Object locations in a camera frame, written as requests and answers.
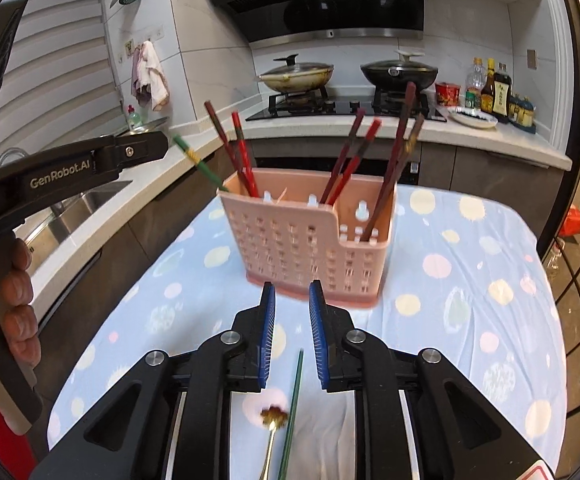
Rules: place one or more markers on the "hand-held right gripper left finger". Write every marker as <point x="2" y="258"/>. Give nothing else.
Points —
<point x="269" y="335"/>

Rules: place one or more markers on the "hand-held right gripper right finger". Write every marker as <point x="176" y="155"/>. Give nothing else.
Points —
<point x="317" y="335"/>

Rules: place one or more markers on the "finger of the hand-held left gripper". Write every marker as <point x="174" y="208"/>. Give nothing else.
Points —
<point x="140" y="149"/>

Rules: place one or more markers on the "green chopstick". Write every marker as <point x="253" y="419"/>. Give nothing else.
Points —
<point x="295" y="395"/>
<point x="205" y="172"/>

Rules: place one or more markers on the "gold flower spoon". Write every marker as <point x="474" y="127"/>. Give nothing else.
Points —
<point x="274" y="416"/>

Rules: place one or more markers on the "dark red chopstick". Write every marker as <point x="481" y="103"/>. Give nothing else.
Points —
<point x="225" y="145"/>
<point x="347" y="145"/>

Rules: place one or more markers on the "pink perforated utensil basket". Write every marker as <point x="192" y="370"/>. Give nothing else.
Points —
<point x="295" y="245"/>

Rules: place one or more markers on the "bright red chopstick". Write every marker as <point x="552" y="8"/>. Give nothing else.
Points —
<point x="242" y="152"/>
<point x="360" y="147"/>

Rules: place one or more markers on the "dark brown chopstick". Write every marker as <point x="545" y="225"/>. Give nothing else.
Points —
<point x="402" y="125"/>
<point x="412" y="135"/>

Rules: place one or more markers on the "person's left hand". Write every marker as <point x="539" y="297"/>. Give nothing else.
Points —
<point x="20" y="300"/>

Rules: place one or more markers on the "green dish soap bottle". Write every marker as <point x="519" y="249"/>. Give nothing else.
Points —
<point x="134" y="120"/>

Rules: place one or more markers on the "steel kitchen sink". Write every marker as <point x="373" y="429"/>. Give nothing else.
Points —
<point x="85" y="205"/>

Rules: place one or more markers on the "hanging pink white cloth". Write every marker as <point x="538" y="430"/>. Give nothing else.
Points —
<point x="152" y="80"/>

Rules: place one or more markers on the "white window blinds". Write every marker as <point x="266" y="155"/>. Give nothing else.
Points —
<point x="60" y="60"/>

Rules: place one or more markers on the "blue planet print tablecloth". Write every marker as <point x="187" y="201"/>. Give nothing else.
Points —
<point x="445" y="285"/>

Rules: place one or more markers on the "beige wok with lid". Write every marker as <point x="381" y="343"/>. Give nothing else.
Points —
<point x="295" y="77"/>

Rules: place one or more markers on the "black gas stove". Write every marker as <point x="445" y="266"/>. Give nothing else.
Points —
<point x="330" y="107"/>

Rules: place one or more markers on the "black range hood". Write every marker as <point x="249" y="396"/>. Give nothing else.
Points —
<point x="320" y="0"/>

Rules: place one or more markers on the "black pan with lid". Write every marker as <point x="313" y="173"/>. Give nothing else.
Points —
<point x="395" y="75"/>

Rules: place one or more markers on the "white plate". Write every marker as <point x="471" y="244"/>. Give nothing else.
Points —
<point x="472" y="117"/>

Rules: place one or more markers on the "red instant noodle cup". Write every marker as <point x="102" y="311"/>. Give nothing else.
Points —
<point x="449" y="94"/>

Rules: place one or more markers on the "red plastic bag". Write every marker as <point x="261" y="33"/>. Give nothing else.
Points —
<point x="572" y="222"/>

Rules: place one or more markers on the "clear plastic oil bottle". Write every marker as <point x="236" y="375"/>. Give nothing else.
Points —
<point x="475" y="85"/>

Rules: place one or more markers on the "yellow cap sauce bottle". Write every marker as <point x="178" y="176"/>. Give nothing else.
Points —
<point x="489" y="90"/>

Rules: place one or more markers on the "dark soy sauce bottle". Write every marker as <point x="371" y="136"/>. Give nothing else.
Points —
<point x="502" y="97"/>

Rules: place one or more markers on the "small seasoning jars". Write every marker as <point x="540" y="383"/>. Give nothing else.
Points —
<point x="524" y="112"/>

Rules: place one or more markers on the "brown wall switch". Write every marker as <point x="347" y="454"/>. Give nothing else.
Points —
<point x="532" y="59"/>

